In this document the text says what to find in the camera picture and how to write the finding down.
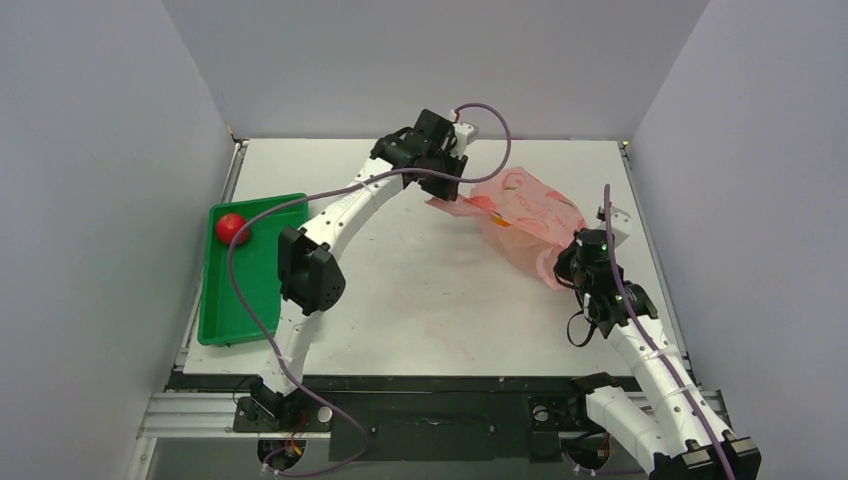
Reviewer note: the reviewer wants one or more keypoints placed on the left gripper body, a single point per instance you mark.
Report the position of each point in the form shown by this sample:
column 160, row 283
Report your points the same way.
column 444, row 162

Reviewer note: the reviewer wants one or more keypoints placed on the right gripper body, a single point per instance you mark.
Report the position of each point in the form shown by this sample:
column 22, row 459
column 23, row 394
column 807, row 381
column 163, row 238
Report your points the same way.
column 568, row 267

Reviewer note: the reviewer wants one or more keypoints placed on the pink plastic bag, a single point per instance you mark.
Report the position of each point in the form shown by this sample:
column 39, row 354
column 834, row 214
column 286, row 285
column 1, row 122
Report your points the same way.
column 526, row 221

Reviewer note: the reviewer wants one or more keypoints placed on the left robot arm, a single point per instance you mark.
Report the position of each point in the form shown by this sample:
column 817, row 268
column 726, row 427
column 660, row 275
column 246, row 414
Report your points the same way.
column 311, row 278

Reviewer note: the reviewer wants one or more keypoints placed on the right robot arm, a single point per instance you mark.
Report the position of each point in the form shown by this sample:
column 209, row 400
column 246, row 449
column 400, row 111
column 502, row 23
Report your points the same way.
column 682, row 437

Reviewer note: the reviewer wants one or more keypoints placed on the red fake apple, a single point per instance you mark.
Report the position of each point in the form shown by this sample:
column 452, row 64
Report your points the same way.
column 227, row 229

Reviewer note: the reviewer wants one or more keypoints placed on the green plastic tray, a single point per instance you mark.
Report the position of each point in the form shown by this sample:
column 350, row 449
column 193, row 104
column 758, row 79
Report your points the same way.
column 223, row 321

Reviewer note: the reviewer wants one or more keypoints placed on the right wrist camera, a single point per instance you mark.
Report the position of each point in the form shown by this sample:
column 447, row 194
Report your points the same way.
column 618, row 220

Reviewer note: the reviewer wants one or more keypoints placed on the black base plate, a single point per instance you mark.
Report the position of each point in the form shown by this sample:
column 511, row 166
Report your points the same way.
column 406, row 445

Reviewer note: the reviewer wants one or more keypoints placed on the aluminium frame rail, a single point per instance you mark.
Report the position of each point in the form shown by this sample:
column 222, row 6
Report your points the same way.
column 223, row 415

